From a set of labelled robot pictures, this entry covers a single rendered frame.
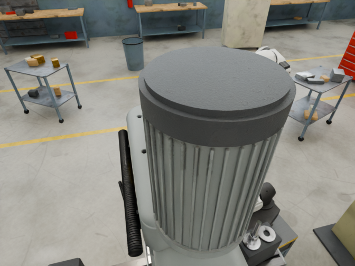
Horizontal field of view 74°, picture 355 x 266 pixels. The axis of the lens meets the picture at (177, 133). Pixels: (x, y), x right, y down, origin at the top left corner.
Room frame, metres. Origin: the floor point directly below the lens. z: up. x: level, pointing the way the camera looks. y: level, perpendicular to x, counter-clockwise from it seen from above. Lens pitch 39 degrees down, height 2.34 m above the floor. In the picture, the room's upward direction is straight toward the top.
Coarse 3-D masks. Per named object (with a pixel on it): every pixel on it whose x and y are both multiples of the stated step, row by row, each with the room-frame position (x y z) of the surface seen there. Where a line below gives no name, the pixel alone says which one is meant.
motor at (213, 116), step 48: (192, 48) 0.37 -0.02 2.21; (144, 96) 0.24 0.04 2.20; (192, 96) 0.22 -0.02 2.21; (240, 96) 0.22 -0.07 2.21; (288, 96) 0.24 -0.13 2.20; (192, 144) 0.20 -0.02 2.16; (240, 144) 0.19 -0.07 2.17; (192, 192) 0.19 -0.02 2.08; (240, 192) 0.20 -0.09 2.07; (192, 240) 0.20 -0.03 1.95; (240, 240) 0.22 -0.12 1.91
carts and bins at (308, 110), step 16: (128, 48) 5.12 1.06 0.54; (16, 64) 3.56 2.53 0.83; (32, 64) 3.50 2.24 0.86; (48, 64) 3.56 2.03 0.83; (64, 64) 3.56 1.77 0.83; (128, 64) 5.19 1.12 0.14; (304, 80) 2.99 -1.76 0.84; (320, 80) 2.92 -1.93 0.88; (336, 80) 2.97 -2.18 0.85; (32, 96) 3.45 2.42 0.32; (48, 96) 3.47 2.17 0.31; (64, 96) 3.47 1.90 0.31; (320, 96) 2.68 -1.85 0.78; (304, 112) 2.95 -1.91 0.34; (320, 112) 2.99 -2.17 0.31; (304, 128) 2.69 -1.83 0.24
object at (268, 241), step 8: (264, 224) 0.70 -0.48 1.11; (248, 232) 0.65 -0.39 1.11; (264, 232) 0.65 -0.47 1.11; (272, 232) 0.65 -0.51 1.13; (264, 240) 0.60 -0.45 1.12; (272, 240) 0.60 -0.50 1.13; (280, 240) 0.61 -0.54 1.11; (240, 248) 0.58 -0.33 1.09; (248, 248) 0.56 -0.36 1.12; (256, 248) 0.56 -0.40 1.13; (264, 248) 0.57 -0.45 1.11; (272, 248) 0.59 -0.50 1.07; (248, 256) 0.53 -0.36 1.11; (256, 256) 0.54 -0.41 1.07; (264, 256) 0.57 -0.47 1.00; (248, 264) 0.53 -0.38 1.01; (256, 264) 0.56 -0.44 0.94
